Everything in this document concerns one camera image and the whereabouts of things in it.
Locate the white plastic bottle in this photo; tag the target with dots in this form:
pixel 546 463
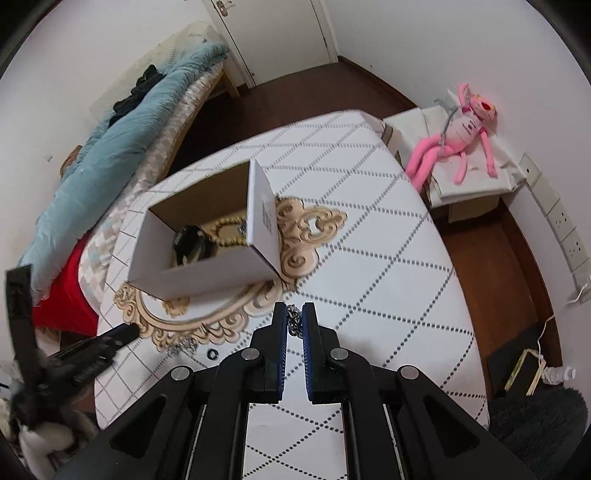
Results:
pixel 558 373

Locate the red cloth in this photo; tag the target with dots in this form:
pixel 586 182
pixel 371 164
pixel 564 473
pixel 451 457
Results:
pixel 60 300

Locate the dark fluffy stool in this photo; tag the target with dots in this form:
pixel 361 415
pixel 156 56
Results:
pixel 535 429

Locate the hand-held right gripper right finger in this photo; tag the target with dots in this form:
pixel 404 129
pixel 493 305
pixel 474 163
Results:
pixel 308 355

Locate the wall socket strip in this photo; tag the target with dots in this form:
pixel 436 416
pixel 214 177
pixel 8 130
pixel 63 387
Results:
pixel 556 217

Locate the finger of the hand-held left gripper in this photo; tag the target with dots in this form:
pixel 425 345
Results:
pixel 99 346
pixel 19 309

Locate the dark book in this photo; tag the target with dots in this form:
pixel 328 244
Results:
pixel 524 371

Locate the white cardboard box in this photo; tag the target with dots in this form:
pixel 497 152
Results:
pixel 207 277

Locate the white cloth-covered box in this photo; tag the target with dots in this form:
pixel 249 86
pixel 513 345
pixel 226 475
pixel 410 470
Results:
pixel 466 170

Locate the white door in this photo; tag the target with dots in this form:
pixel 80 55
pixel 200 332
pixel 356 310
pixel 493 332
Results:
pixel 272 34

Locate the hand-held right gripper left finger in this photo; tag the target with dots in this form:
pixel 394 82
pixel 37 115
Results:
pixel 276 350

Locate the black clothes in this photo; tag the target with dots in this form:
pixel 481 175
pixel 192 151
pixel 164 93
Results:
pixel 134 94

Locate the pink plush toy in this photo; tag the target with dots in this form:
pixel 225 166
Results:
pixel 455 134

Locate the beige patterned mattress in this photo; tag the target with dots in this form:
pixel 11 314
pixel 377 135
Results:
pixel 152 152

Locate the black jewelry piece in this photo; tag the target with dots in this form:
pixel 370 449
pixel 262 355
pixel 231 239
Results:
pixel 187 244

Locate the wooden bed frame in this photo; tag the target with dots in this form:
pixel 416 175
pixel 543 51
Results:
pixel 212 87

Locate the light blue blanket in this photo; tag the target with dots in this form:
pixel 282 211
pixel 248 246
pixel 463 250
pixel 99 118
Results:
pixel 106 161

